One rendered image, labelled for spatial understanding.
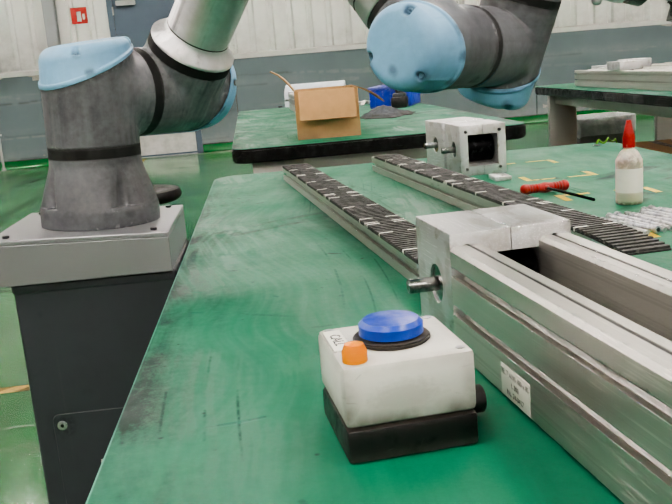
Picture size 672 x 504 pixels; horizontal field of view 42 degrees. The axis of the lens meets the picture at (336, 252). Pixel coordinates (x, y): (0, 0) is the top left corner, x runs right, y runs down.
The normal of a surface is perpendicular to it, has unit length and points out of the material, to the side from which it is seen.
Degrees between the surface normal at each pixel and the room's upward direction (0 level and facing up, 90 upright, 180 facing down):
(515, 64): 117
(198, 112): 131
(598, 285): 90
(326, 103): 63
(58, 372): 90
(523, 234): 90
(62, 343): 90
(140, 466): 0
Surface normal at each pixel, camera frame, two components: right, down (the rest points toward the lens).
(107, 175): 0.47, -0.14
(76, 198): -0.15, -0.09
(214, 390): -0.08, -0.97
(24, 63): 0.09, 0.21
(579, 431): -0.98, 0.12
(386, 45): -0.65, 0.19
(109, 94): 0.63, 0.14
